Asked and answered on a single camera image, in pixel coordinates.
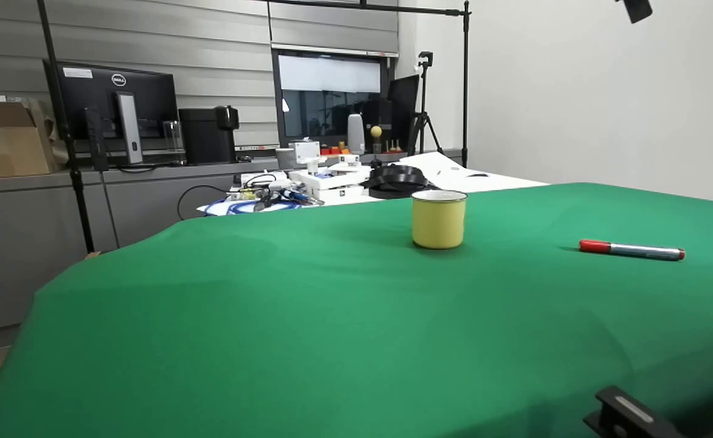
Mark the grey desk counter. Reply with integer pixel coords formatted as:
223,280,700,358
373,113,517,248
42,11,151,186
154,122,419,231
0,159,287,341

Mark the large dark wall screen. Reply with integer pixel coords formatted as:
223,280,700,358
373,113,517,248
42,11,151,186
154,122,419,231
270,50,395,153

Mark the green table cloth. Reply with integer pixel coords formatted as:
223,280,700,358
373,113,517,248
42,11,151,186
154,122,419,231
0,181,713,438

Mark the black crossbar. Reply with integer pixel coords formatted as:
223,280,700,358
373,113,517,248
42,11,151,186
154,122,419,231
267,0,471,21

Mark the black table clamp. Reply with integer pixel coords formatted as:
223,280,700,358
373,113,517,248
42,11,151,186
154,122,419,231
581,386,689,438

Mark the brown cardboard box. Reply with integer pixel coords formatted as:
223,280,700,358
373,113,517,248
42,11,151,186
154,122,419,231
0,98,60,182

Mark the black coiled cable bundle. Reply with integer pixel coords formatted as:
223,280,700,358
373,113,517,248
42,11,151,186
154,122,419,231
363,161,436,202

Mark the small white box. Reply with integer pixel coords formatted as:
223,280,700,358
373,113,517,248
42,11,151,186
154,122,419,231
291,136,324,165

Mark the blue white electronics clutter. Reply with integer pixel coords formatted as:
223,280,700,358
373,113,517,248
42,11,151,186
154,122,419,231
194,164,374,220

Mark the grey pen with red cap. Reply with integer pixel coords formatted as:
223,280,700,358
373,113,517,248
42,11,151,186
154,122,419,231
577,236,689,263

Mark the black stand pole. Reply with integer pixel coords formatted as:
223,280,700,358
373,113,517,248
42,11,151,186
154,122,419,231
460,0,471,171
34,0,98,257

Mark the white upright speaker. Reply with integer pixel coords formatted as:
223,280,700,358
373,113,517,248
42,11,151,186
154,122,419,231
345,113,368,159

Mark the white paper sheet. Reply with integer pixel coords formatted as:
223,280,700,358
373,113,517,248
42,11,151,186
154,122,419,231
406,152,550,198

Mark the black computer tower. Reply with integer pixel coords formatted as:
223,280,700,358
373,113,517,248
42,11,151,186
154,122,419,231
178,105,239,165

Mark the black side monitor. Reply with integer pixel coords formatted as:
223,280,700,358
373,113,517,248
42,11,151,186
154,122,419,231
387,73,424,153

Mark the yellow enamel cup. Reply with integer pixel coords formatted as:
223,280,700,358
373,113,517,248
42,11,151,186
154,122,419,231
409,189,469,254

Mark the black Dell monitor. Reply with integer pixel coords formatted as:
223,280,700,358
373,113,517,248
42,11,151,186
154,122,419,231
42,60,188,169

